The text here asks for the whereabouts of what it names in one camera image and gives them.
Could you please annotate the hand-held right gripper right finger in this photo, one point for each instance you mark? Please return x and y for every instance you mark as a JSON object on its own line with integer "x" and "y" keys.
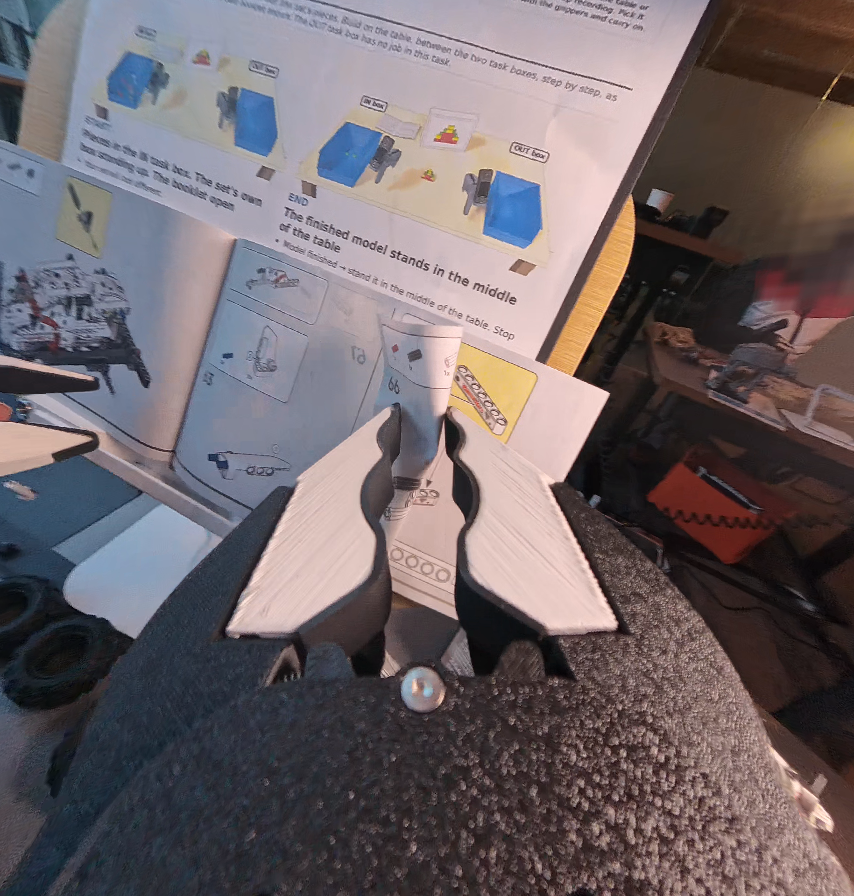
{"x": 539, "y": 553}

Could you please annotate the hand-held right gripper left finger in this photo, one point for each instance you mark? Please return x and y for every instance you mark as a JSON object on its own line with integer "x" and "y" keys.
{"x": 308, "y": 560}

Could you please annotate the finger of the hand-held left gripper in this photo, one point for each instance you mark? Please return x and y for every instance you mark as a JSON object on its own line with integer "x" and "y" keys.
{"x": 28, "y": 448}
{"x": 35, "y": 373}

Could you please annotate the instruction booklet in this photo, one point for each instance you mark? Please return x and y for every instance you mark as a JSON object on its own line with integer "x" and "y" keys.
{"x": 147, "y": 322}

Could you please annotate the black knobby toy tyre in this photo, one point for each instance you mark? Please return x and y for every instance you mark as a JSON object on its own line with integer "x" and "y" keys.
{"x": 63, "y": 661}
{"x": 7, "y": 612}

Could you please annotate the black desk mat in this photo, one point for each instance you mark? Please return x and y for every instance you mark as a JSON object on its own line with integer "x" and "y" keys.
{"x": 35, "y": 511}

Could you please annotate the grey desk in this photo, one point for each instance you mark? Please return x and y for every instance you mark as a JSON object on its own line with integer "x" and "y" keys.
{"x": 7, "y": 784}

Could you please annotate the white book stand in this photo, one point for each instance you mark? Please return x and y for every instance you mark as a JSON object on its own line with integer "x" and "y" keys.
{"x": 133, "y": 567}

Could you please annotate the orange box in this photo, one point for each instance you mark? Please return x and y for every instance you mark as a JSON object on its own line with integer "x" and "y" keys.
{"x": 707, "y": 504}

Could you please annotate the cluttered wooden workbench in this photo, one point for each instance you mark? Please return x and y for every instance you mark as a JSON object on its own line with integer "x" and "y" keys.
{"x": 763, "y": 392}

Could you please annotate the printed instruction sheet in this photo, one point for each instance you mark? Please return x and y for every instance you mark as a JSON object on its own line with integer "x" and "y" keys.
{"x": 399, "y": 84}

